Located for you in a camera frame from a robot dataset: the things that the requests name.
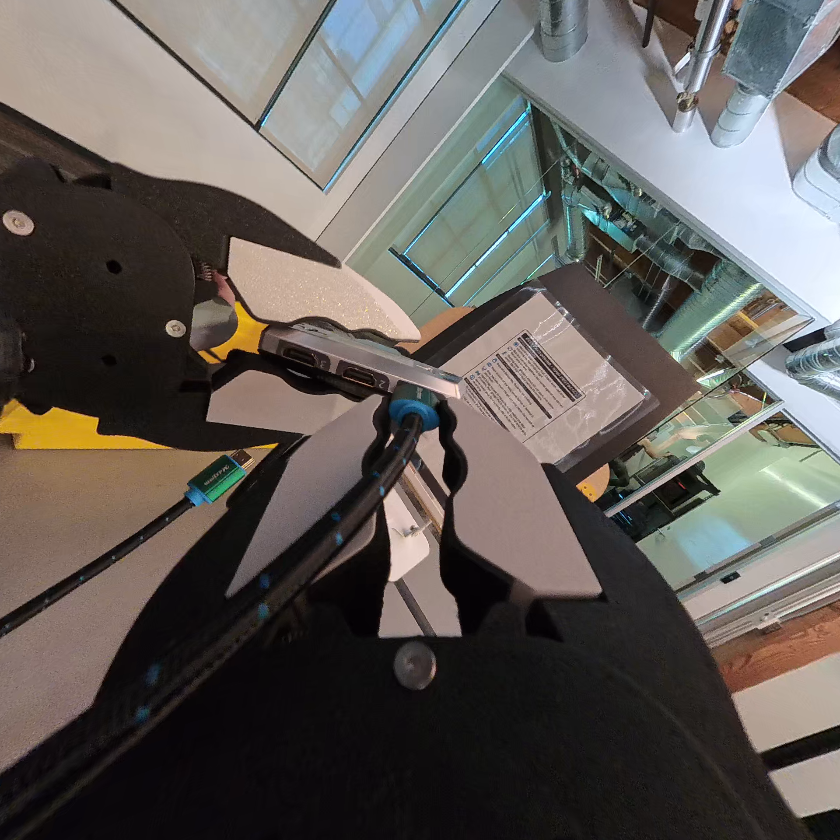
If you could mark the shiny metal pole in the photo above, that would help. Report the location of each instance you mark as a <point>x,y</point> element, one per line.
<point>695,65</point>

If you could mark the glass window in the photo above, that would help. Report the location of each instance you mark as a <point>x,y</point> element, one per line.
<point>485,210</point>
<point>262,52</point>

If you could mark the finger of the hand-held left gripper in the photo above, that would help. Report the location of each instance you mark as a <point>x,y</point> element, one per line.
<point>308,289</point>
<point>262,407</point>

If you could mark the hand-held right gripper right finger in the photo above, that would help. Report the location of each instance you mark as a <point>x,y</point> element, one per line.
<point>518,525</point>

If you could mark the rectangular silver duct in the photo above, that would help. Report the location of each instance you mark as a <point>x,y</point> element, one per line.
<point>774,39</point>

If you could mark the silver hdmi hub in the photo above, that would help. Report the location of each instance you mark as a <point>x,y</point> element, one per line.
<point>333,366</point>

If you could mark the round silver duct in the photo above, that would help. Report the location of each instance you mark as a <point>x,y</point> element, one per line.
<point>738,115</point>
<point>815,361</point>
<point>819,174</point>
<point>561,26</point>

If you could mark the black board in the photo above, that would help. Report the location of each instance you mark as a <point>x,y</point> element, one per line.
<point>590,289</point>

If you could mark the printed sheet in plastic sleeve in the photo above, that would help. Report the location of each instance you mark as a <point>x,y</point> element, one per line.
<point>590,394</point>

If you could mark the aluminium frame rail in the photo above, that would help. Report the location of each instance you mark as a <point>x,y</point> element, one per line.
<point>420,489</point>

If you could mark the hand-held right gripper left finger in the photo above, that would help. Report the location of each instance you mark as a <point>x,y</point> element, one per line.
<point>302,505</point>

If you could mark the flexible silver duct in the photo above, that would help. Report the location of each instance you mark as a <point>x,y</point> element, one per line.
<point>712,295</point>

